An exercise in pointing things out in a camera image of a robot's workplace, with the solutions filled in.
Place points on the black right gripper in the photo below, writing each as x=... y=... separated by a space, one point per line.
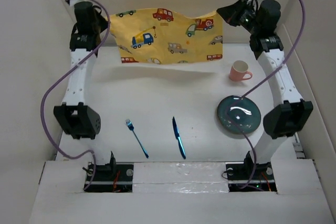
x=231 y=12

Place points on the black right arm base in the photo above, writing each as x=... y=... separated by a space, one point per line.
x=245 y=176

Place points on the yellow vehicle print cloth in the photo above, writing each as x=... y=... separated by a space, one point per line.
x=164 y=37

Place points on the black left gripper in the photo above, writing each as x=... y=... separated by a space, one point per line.
x=104 y=22

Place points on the dark teal ceramic plate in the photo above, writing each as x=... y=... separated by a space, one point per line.
x=237 y=115

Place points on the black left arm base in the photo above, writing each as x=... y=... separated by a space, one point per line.
x=111 y=177

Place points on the blue metal knife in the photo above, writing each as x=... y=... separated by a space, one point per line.
x=177 y=136

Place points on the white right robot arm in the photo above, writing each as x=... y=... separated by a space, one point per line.
x=291 y=111

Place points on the pink ceramic mug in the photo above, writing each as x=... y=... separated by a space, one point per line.
x=239 y=71

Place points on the blue metal fork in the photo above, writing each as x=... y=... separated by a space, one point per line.
x=131 y=128

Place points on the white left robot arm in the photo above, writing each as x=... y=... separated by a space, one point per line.
x=76 y=118

